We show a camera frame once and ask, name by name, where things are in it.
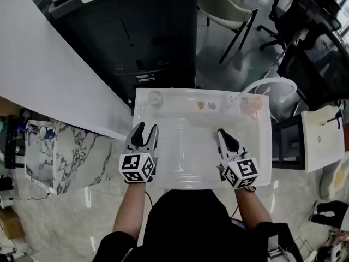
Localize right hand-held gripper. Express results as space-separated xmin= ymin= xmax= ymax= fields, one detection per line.
xmin=213 ymin=128 xmax=260 ymax=189

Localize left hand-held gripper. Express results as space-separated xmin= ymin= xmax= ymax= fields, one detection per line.
xmin=118 ymin=122 xmax=160 ymax=184

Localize person's right forearm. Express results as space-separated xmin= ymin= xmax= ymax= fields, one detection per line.
xmin=233 ymin=187 xmax=273 ymax=231

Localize person's left forearm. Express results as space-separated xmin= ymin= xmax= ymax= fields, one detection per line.
xmin=112 ymin=182 xmax=147 ymax=241

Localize white sink counter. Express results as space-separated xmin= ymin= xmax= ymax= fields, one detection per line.
xmin=131 ymin=87 xmax=273 ymax=190

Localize clear round glass jar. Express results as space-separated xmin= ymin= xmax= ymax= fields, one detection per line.
xmin=147 ymin=90 xmax=164 ymax=108

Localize black metal stand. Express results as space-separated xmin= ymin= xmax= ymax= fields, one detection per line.
xmin=271 ymin=112 xmax=306 ymax=171

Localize marble pattern cabinet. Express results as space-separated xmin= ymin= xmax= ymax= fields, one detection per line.
xmin=23 ymin=118 xmax=113 ymax=196

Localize person's black clothing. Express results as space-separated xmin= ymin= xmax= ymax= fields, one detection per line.
xmin=91 ymin=189 xmax=304 ymax=262

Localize small white basin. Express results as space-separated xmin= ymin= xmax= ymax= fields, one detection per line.
xmin=300 ymin=105 xmax=346 ymax=174

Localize large black printer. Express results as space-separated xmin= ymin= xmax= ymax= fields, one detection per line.
xmin=31 ymin=0 xmax=199 ymax=108

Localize cream yellow container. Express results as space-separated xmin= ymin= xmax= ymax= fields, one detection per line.
xmin=319 ymin=151 xmax=349 ymax=201

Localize black shoes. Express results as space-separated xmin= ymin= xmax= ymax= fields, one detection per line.
xmin=309 ymin=200 xmax=348 ymax=230

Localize pale green chair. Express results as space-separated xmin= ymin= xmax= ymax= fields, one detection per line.
xmin=196 ymin=0 xmax=260 ymax=64

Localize cluttered black shelf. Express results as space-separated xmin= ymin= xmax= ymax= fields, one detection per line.
xmin=0 ymin=113 xmax=28 ymax=170

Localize black office chair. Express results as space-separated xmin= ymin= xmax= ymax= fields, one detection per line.
xmin=256 ymin=0 xmax=343 ymax=52

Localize brown cardboard box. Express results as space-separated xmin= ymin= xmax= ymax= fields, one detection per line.
xmin=0 ymin=206 xmax=26 ymax=240

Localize white flexible hose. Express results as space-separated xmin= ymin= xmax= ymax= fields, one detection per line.
xmin=239 ymin=76 xmax=298 ymax=104

